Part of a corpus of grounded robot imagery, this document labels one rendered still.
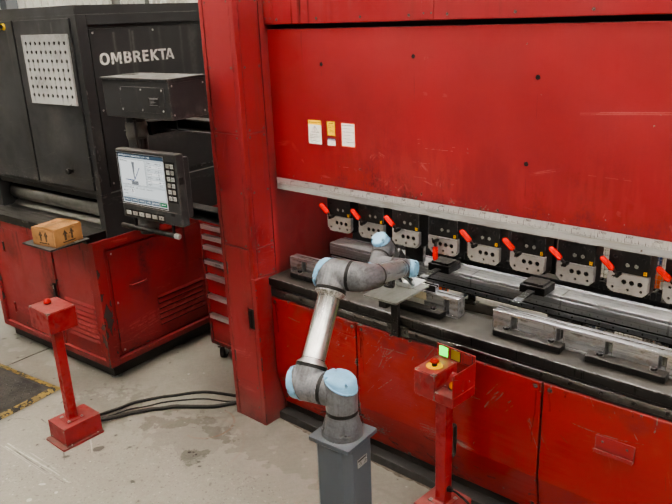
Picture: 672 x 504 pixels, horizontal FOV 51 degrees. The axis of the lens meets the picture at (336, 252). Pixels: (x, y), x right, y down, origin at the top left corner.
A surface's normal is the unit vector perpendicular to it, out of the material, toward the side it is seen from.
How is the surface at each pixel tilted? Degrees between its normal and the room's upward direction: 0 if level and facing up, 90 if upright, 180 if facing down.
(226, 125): 90
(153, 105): 90
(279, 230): 90
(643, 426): 90
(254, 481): 0
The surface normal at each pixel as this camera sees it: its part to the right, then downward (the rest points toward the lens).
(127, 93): -0.59, 0.29
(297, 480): -0.04, -0.94
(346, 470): 0.14, 0.32
